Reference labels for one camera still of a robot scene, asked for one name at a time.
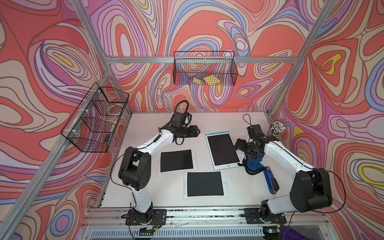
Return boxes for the blue microfibre cloth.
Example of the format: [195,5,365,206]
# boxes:
[238,153,265,175]

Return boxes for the blue-edged white drawing tablet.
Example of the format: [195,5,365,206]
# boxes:
[205,131,241,171]

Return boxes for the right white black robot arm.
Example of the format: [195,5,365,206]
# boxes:
[234,125,333,221]

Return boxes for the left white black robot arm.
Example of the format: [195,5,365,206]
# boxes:
[118,111,201,214]

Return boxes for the cup of pencils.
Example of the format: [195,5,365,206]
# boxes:
[268,121,286,137]

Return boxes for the yellow sticky notes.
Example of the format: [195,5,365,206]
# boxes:
[192,75,221,86]

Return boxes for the purple cloth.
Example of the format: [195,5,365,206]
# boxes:
[280,226,313,240]

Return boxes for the black wire basket back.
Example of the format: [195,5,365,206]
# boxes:
[173,50,238,86]

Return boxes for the black wire basket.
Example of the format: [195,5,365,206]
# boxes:
[173,50,238,86]
[61,83,129,153]

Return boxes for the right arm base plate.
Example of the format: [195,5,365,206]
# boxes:
[240,207,287,225]

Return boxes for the black wire basket left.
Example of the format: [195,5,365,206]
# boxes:
[61,83,129,153]

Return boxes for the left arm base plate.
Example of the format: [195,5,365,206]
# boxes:
[125,209,167,226]

